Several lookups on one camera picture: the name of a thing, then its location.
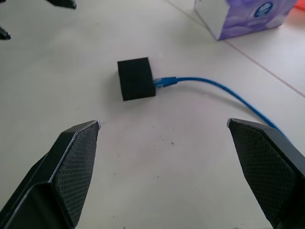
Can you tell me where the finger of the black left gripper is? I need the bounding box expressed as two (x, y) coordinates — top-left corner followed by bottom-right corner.
(45, 0), (77, 10)
(0, 26), (11, 41)

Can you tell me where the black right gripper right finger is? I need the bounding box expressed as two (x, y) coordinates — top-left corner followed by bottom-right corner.
(227, 118), (305, 229)

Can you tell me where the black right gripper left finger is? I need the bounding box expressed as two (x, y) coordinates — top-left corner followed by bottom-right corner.
(0, 120), (101, 229)

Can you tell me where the black box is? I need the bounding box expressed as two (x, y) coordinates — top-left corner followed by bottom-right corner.
(117, 57), (157, 102)

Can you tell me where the purple tissue box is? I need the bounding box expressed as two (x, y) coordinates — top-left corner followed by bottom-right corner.
(193, 0), (298, 41)

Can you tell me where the orange red object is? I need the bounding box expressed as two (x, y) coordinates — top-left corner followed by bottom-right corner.
(294, 0), (305, 13)

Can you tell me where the blue Ethernet cable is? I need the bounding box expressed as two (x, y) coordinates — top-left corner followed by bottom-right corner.
(152, 76), (288, 139)

